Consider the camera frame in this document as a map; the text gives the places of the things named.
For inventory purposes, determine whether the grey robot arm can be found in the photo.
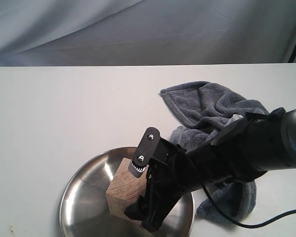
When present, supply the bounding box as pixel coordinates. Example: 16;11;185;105
124;108;296;233

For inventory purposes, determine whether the round stainless steel plate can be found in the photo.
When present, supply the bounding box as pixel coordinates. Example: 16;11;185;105
58;147;194;237

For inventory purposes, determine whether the light wooden cube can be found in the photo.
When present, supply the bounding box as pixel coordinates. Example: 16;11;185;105
106;158;147;225

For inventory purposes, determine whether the grey fluffy towel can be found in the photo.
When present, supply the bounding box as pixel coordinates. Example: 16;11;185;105
160;81;268;222

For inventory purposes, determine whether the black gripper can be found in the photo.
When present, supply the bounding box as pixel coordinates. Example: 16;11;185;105
148;108;286;217

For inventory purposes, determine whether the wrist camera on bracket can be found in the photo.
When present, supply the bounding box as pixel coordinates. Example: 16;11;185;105
128;127;186;178

